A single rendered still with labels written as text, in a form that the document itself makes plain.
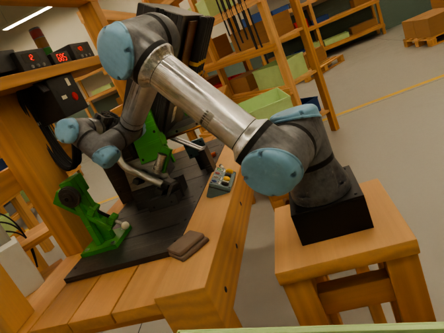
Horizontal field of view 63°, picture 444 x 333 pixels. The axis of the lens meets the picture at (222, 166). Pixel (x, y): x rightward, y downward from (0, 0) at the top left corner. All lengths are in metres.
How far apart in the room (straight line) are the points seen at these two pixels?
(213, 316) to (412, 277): 0.46
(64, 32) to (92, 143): 10.28
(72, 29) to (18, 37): 1.58
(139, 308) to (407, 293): 0.64
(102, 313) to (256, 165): 0.58
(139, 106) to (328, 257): 0.66
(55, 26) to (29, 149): 10.10
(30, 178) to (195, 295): 0.79
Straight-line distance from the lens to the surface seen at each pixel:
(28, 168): 1.42
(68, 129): 1.15
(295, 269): 0.89
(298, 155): 0.74
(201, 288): 0.88
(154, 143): 1.43
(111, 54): 0.84
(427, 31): 6.97
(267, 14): 3.73
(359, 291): 0.97
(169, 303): 0.93
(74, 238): 1.48
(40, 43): 1.81
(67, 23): 11.31
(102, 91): 10.48
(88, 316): 1.08
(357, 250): 0.88
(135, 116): 1.12
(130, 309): 0.99
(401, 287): 0.96
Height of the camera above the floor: 1.38
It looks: 18 degrees down
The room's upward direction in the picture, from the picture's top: 24 degrees counter-clockwise
